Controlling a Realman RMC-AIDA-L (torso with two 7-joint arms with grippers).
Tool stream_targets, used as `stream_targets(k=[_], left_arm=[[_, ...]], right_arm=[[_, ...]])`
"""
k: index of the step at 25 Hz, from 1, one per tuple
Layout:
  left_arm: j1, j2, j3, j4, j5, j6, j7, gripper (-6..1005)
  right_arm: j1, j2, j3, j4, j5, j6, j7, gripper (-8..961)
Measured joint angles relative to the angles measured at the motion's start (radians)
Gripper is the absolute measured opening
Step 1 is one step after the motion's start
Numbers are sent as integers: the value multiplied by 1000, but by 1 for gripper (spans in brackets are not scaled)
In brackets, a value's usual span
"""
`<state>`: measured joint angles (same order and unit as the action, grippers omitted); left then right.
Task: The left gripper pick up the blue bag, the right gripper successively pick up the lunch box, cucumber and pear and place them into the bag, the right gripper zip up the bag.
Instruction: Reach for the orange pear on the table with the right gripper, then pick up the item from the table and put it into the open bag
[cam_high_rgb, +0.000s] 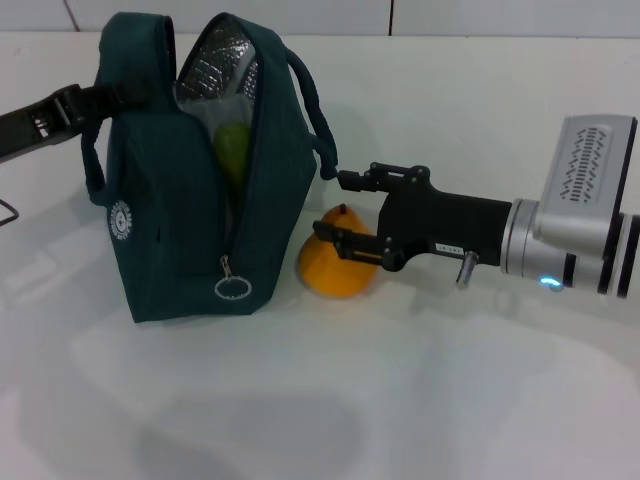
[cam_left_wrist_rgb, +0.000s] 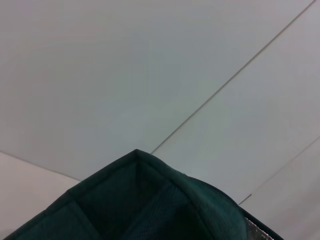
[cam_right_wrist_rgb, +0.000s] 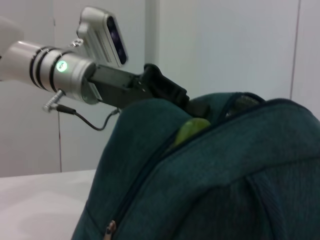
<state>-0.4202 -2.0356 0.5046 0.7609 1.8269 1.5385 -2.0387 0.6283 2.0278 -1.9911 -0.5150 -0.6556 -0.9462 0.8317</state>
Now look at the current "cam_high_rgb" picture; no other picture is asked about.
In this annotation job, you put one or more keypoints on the green cucumber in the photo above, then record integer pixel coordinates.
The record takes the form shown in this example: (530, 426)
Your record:
(232, 155)

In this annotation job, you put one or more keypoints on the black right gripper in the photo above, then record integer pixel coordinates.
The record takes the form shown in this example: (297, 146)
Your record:
(450, 225)

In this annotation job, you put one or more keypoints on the dark teal insulated lunch bag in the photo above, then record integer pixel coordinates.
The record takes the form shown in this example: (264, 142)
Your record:
(165, 225)

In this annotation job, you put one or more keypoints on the orange yellow pear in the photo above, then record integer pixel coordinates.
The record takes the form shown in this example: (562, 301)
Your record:
(330, 275)

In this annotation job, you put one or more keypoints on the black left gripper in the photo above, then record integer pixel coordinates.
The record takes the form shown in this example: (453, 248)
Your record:
(30, 130)

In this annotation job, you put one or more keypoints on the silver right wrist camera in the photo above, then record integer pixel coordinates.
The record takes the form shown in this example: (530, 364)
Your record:
(585, 170)

